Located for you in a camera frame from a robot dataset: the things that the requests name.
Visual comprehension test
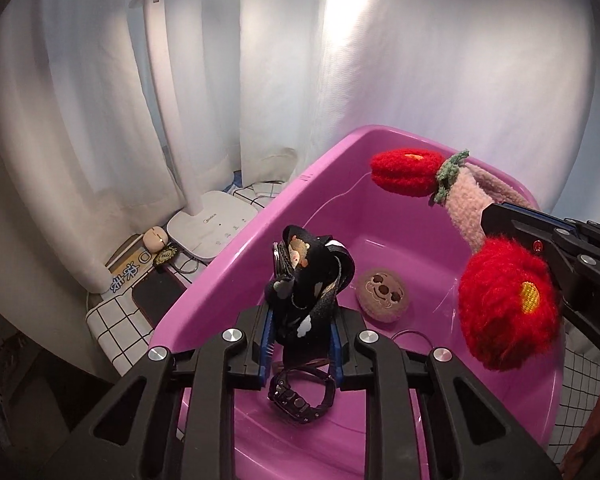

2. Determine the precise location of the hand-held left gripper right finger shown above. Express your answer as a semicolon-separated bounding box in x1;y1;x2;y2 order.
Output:
329;307;565;480

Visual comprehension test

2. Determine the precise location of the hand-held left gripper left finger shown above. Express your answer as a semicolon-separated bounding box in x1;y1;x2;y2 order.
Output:
67;304;277;480

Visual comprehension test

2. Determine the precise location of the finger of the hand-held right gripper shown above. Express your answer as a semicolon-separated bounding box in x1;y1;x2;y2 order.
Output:
562;217;600;246
480;201;588;273

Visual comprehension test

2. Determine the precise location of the black patterned hair scrunchie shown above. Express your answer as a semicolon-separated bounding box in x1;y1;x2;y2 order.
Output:
264;225;357;368

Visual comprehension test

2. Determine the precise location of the black studded wrist watch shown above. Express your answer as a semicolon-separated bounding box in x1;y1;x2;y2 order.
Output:
267;366;339;425

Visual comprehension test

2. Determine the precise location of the beige plush round hair clip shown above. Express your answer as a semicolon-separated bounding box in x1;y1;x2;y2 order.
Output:
356;269;409;323

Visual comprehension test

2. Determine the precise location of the pink headband with red flowers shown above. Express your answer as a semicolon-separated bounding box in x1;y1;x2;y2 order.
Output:
369;147;563;372

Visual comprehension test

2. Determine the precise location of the silver bangle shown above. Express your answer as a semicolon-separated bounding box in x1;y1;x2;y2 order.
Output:
394;329;437;351

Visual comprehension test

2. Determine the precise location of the pink plastic basin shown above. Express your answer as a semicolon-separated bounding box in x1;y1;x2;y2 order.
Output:
149;125;565;480

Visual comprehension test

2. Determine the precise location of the person's right forearm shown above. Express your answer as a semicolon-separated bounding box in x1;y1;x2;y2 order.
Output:
562;367;600;480

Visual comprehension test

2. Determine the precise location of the black phone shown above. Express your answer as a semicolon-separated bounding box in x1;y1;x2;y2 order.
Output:
131;269;187;322

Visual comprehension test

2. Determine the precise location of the black gold charm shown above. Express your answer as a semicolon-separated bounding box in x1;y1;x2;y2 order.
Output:
152;245;180;267

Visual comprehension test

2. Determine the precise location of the beige earbuds case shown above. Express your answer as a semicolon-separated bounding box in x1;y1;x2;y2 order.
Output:
143;226;170;252

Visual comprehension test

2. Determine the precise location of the yellow white book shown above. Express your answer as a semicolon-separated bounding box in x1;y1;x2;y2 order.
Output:
100;234;157;295

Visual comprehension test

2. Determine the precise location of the white desk lamp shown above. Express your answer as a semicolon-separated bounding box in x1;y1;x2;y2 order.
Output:
129;0;266;265

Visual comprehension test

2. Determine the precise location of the white curtain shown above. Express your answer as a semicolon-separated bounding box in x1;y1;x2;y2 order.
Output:
0;0;600;306

